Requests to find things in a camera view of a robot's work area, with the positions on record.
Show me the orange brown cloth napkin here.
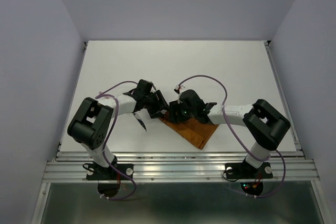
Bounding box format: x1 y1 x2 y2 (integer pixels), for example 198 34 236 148
160 113 218 150

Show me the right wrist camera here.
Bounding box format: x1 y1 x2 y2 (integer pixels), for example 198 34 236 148
174 86 186 95

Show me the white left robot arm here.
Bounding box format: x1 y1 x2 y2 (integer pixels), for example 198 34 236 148
67 79 169 179

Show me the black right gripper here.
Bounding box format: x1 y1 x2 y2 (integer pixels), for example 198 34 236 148
166 99 196 124

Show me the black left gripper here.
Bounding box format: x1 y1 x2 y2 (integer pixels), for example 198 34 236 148
143 90 169 119

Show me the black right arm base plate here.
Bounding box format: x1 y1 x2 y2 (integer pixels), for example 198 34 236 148
223 162 273 180

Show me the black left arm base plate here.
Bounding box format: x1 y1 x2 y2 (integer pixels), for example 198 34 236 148
82 163 134 181

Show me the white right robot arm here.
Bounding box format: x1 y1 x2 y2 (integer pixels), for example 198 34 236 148
169 89 291 177

